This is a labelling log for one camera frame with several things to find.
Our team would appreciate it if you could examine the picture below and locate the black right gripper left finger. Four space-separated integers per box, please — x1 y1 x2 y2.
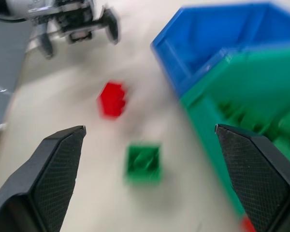
0 125 87 232

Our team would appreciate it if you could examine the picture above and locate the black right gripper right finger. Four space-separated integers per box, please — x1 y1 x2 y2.
214 123 290 232

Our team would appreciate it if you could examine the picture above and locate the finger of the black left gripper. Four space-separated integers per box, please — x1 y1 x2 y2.
37 29 54 60
103 8 119 46

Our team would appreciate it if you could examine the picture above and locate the small red block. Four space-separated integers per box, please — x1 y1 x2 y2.
239 216 257 232

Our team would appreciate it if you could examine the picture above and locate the green studded block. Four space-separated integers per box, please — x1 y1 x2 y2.
123 142 163 185
217 100 290 155

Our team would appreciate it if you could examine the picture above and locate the red studded block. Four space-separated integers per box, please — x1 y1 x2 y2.
96 81 130 120

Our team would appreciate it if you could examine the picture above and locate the green plastic bin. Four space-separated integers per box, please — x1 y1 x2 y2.
180 45 290 218

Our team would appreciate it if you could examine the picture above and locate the blue plastic bin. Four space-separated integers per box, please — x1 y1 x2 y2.
150 2 290 97

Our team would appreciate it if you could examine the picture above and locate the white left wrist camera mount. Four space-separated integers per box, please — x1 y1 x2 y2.
6 0 61 25

